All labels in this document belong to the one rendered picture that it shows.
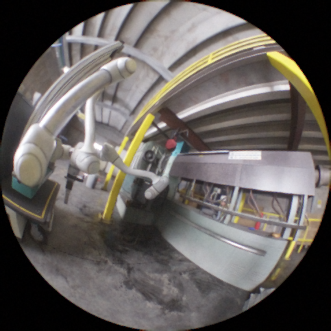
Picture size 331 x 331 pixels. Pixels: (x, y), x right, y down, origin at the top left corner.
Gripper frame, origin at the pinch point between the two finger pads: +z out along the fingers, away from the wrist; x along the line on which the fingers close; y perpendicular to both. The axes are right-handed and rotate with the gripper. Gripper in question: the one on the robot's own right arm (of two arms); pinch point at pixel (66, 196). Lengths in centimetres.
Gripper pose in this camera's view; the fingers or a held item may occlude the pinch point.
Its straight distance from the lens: 81.0
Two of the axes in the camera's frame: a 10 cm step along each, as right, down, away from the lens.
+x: 7.4, 1.5, -6.6
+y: -5.7, -3.8, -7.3
